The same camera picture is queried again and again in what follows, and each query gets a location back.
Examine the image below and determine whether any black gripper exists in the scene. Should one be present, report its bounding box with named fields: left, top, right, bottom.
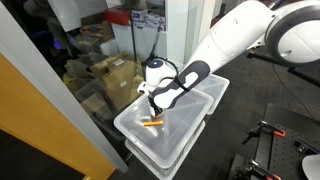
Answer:
left=148, top=97, right=163, bottom=115

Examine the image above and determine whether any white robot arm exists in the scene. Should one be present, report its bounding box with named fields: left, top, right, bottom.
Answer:
left=139, top=0, right=320, bottom=117

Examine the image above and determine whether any clear plastic bin with mug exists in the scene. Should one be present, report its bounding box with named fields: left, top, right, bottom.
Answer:
left=114, top=89, right=213, bottom=165

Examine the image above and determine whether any orange marker pen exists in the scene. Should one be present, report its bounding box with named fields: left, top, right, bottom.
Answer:
left=143, top=120, right=164, bottom=126

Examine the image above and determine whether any brown paper bag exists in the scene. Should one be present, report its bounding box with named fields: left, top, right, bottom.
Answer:
left=90, top=51, right=144, bottom=110

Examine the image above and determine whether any clear plastic bin behind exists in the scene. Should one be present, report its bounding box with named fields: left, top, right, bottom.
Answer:
left=196, top=74, right=230, bottom=115

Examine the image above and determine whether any clear plastic bin left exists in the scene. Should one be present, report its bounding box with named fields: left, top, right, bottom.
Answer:
left=125, top=121, right=205, bottom=180

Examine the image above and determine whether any red box on shelf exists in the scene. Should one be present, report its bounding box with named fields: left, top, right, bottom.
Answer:
left=104, top=6, right=130, bottom=26

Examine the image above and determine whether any black perforated breadboard table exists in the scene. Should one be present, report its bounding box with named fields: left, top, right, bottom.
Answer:
left=255, top=124, right=320, bottom=180

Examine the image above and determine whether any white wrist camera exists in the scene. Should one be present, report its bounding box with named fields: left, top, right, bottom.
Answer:
left=137, top=81, right=149, bottom=95

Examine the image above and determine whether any orange handled clamp upper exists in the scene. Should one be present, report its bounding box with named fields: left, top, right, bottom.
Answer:
left=242, top=121, right=286, bottom=145

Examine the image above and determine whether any orange handled clamp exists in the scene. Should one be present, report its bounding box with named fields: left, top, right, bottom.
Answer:
left=242, top=121, right=286, bottom=145
left=230, top=160, right=282, bottom=180

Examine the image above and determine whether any orange handled clamp lower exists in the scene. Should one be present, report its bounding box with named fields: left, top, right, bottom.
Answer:
left=230, top=160, right=282, bottom=180

